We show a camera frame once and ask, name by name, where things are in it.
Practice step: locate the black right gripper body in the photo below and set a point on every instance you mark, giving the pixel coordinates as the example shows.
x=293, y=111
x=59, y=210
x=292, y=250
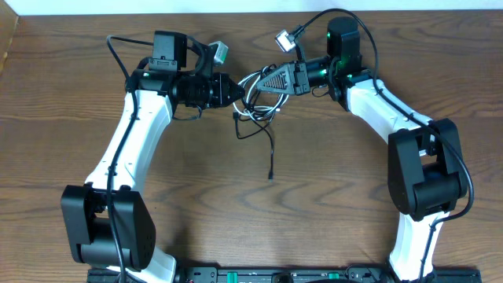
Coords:
x=302, y=79

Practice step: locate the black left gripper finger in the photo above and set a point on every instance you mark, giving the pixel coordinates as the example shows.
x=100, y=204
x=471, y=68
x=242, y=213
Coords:
x=236, y=96
x=237, y=88

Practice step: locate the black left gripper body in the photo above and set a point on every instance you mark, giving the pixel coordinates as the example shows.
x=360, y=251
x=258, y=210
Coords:
x=218, y=85

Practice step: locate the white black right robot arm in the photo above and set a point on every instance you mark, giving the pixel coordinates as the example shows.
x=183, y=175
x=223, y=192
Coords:
x=428, y=181

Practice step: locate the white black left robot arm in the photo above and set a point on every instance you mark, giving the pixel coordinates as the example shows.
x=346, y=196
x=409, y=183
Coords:
x=107, y=222

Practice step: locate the cardboard panel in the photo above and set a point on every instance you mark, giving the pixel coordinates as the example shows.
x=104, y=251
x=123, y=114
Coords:
x=8, y=25

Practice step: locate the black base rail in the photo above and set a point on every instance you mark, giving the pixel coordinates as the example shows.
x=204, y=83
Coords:
x=349, y=274

